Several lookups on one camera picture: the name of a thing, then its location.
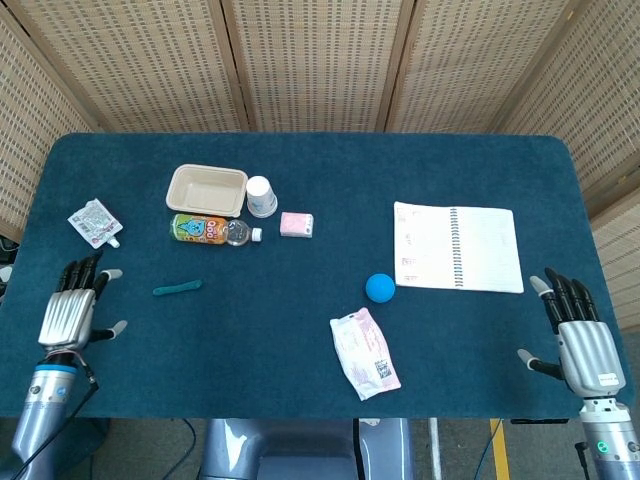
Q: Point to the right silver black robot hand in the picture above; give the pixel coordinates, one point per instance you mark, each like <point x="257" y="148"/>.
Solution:
<point x="585" y="350"/>

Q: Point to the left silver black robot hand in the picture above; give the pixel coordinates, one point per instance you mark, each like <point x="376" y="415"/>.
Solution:
<point x="67" y="315"/>

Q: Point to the teal stick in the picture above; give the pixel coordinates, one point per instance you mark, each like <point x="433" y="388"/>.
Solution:
<point x="175" y="289"/>

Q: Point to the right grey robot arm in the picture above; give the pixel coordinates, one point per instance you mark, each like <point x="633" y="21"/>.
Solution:
<point x="607" y="440"/>

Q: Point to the silver spout pouch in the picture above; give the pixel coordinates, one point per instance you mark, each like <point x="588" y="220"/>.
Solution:
<point x="95" y="222"/>

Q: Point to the open spiral notebook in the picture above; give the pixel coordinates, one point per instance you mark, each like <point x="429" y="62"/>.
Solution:
<point x="480" y="250"/>

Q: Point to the orange drink bottle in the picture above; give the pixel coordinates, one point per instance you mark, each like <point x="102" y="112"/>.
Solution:
<point x="200" y="229"/>

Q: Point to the white table leg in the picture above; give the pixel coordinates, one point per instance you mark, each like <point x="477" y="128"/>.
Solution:
<point x="435" y="450"/>

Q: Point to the dark blue table cloth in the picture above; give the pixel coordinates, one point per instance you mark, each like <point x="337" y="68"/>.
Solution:
<point x="250" y="350"/>

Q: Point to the beige food container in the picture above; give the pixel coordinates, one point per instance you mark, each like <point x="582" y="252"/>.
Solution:
<point x="207" y="190"/>

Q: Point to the blue ball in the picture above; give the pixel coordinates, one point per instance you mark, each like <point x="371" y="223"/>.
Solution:
<point x="380" y="288"/>

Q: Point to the white pink wipes pack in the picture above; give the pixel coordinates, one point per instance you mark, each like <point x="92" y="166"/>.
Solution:
<point x="362" y="352"/>

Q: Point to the white paper cup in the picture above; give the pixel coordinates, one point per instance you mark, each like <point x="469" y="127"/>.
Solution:
<point x="260" y="197"/>

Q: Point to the pink tissue pack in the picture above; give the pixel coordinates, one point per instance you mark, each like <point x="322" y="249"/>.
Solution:
<point x="295" y="224"/>

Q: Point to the grey robot torso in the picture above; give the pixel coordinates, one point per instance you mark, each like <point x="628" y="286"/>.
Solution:
<point x="300" y="450"/>

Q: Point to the bamboo folding screen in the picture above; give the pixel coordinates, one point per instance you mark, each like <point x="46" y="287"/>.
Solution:
<point x="320" y="65"/>

